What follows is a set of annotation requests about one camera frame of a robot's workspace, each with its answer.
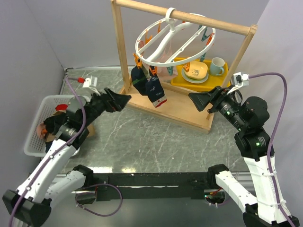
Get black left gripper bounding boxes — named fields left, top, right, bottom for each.
left=81, top=87, right=131, bottom=127

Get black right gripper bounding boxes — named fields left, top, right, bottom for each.
left=188, top=84, right=248, bottom=131

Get santa pattern sock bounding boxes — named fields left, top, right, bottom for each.
left=145, top=76, right=167, bottom=108

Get red sock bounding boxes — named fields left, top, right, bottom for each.
left=55, top=104, right=68, bottom=111

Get white round clip hanger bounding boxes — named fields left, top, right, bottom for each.
left=134, top=8, right=217, bottom=67

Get black socks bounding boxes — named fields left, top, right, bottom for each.
left=44, top=112, right=67, bottom=135

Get brown ribbed sock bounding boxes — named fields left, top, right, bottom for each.
left=87, top=124, right=95, bottom=137

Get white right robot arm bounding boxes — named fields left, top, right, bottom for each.
left=188, top=86, right=300, bottom=227

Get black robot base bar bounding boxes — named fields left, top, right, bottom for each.
left=71, top=171, right=228, bottom=201

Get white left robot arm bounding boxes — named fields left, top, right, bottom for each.
left=2, top=88, right=132, bottom=227

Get wooden hanger rack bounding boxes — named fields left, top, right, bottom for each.
left=111, top=0, right=258, bottom=134

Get yellow plastic tray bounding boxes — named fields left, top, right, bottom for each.
left=170, top=63, right=229, bottom=92

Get navy green striped sock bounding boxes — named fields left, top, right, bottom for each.
left=131, top=66, right=150, bottom=96

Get light blue mug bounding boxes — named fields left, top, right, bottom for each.
left=209, top=57, right=225, bottom=76

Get pink sock in basket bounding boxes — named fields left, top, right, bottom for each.
left=36, top=122, right=48, bottom=140

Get white plastic basket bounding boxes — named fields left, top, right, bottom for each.
left=24, top=95, right=79, bottom=158

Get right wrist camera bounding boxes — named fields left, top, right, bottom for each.
left=227, top=72, right=249, bottom=95

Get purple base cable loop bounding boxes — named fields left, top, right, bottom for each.
left=75, top=183, right=123, bottom=217

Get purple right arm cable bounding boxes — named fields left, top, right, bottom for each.
left=248, top=72, right=293, bottom=227

